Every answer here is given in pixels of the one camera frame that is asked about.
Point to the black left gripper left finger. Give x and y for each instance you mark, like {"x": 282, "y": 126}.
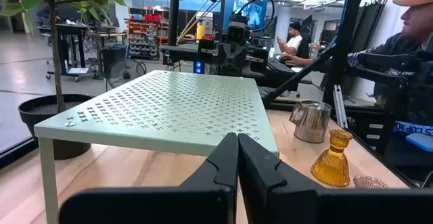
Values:
{"x": 203, "y": 203}

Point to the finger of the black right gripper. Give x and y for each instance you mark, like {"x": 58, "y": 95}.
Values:
{"x": 235, "y": 57}
{"x": 228, "y": 57}

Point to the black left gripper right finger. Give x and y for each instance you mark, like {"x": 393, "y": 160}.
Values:
{"x": 277, "y": 200}

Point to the silver candle jar with tag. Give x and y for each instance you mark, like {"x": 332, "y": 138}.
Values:
{"x": 314, "y": 126}

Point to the pink ribbed glass candle holder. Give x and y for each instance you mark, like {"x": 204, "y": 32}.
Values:
{"x": 368, "y": 182}

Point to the amber ribbed glass candle holder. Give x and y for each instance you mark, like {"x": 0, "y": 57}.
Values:
{"x": 331, "y": 166}

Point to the blue lit device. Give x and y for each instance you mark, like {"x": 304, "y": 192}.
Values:
{"x": 199, "y": 67}

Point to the yellow and white bottles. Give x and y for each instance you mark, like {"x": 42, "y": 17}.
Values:
{"x": 204, "y": 26}

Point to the blue display screen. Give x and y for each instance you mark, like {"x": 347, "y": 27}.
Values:
{"x": 248, "y": 4}

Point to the person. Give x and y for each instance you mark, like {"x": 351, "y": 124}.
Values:
{"x": 416, "y": 24}
{"x": 293, "y": 43}

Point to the parts storage rack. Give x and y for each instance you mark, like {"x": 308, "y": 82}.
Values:
{"x": 145, "y": 34}

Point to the green perforated metal shelf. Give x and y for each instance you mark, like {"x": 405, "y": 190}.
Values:
{"x": 169, "y": 109}

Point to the round floor fan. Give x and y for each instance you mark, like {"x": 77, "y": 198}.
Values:
{"x": 123, "y": 73}

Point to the black box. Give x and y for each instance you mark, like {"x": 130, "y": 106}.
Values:
{"x": 113, "y": 60}

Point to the black drawer cabinet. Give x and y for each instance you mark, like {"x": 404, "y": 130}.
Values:
{"x": 368, "y": 129}

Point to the dark metal work table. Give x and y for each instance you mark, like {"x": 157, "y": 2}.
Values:
{"x": 69, "y": 48}

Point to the green leafy plant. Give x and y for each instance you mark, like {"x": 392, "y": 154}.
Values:
{"x": 55, "y": 65}

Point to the black plant pot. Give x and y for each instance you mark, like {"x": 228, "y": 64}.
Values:
{"x": 28, "y": 115}

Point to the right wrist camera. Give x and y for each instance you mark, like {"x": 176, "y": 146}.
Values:
{"x": 238, "y": 31}

